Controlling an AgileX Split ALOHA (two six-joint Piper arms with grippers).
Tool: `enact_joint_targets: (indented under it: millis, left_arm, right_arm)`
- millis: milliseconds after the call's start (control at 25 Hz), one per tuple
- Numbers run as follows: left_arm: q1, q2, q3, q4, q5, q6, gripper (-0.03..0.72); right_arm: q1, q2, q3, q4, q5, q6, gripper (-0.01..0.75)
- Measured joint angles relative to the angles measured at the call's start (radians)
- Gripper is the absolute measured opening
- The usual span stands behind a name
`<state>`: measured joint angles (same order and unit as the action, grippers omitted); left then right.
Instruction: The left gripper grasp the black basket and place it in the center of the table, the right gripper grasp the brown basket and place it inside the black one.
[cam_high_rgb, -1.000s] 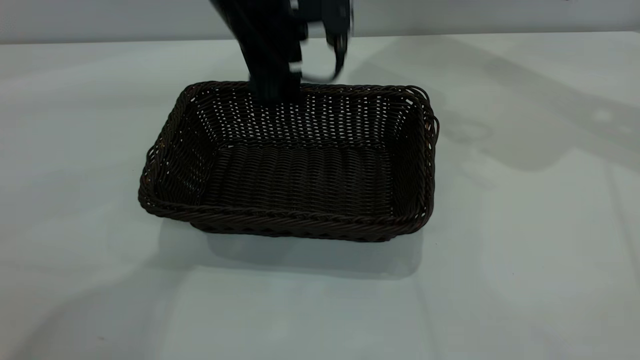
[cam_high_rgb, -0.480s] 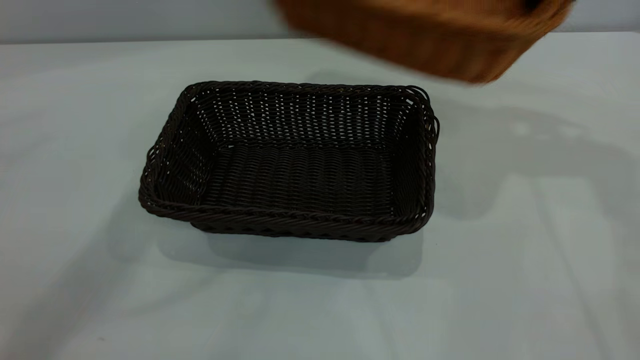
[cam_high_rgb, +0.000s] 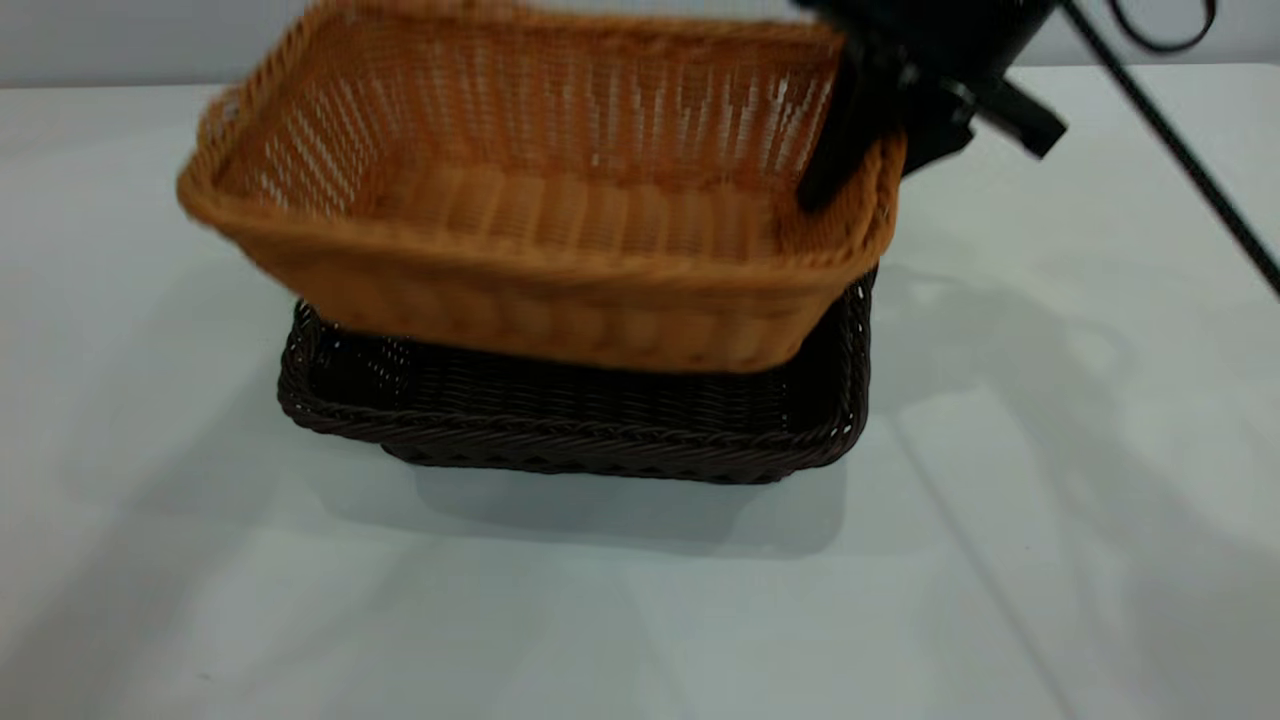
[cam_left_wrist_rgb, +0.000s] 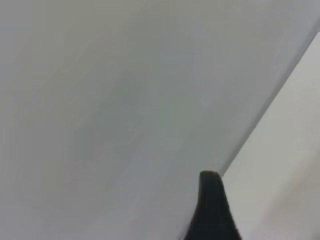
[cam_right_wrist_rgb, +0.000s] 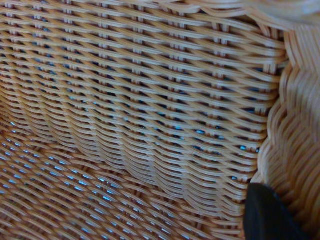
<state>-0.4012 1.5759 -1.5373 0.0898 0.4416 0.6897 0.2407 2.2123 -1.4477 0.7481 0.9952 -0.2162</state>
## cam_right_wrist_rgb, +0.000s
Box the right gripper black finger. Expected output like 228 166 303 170
243 182 310 240

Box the orange wicker basket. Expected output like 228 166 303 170
0 0 320 240

